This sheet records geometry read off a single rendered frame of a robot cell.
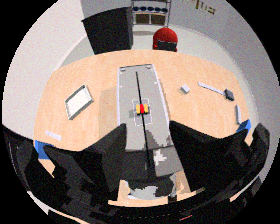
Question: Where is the blue rectangular block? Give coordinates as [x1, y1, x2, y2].
[35, 139, 54, 161]
[236, 119, 251, 132]

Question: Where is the white shallow tray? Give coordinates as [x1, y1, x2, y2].
[64, 84, 94, 119]

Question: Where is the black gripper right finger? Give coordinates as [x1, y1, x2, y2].
[169, 121, 249, 192]

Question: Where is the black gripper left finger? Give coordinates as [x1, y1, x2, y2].
[42, 123, 127, 202]

